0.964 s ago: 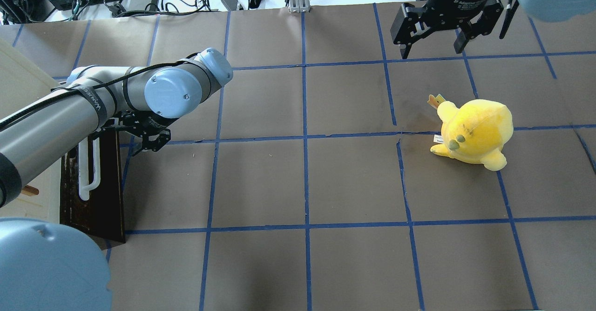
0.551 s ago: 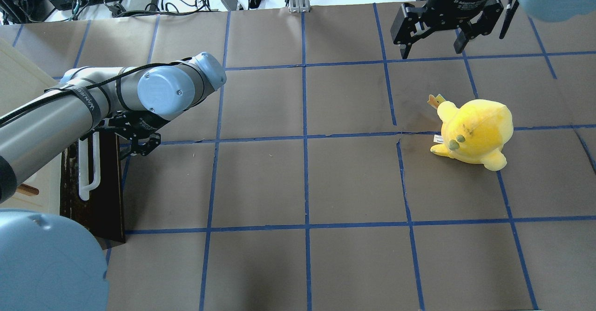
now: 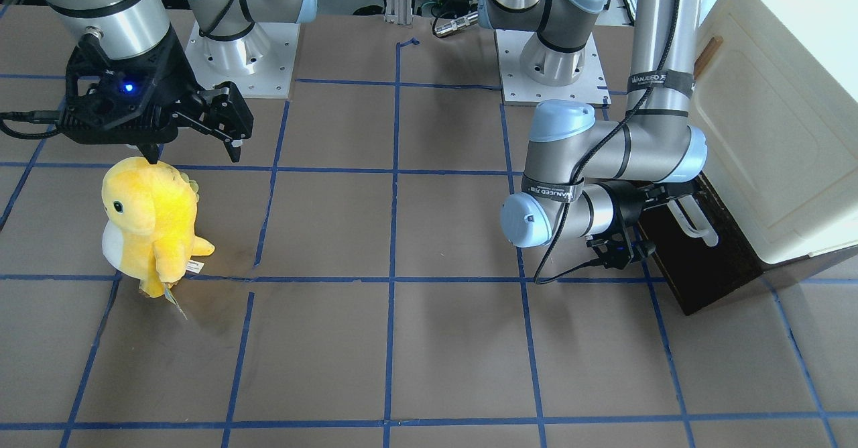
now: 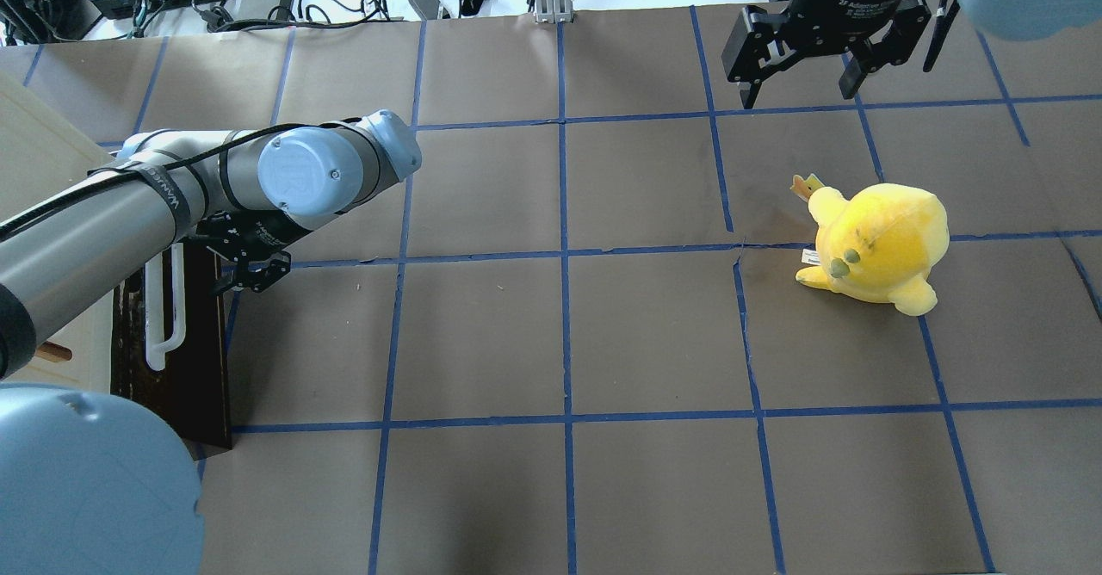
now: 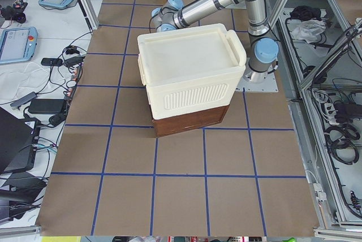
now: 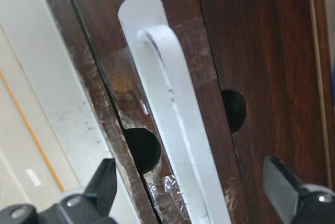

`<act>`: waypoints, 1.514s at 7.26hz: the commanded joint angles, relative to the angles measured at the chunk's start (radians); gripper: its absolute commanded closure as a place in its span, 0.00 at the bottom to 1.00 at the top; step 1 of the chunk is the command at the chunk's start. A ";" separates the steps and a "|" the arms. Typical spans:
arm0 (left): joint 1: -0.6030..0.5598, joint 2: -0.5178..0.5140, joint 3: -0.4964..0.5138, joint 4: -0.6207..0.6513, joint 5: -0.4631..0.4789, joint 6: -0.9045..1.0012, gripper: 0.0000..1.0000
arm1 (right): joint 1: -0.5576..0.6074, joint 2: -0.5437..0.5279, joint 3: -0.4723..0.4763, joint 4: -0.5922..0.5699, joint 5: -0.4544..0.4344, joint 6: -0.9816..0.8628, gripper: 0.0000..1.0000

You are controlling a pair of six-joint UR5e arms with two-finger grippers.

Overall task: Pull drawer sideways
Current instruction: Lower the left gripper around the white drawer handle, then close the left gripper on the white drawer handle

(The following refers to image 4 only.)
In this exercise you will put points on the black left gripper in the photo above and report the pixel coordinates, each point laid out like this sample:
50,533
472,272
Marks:
277,235

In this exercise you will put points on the yellow plush toy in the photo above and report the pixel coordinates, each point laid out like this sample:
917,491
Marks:
879,246

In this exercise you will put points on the wooden drawer with white handle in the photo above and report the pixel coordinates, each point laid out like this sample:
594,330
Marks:
172,358

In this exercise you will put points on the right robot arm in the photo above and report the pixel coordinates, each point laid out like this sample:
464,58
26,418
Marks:
1015,20

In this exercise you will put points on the cream cabinet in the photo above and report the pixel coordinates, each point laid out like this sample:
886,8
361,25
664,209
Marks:
44,154

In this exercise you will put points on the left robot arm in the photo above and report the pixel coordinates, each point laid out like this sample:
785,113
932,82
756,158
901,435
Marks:
94,483

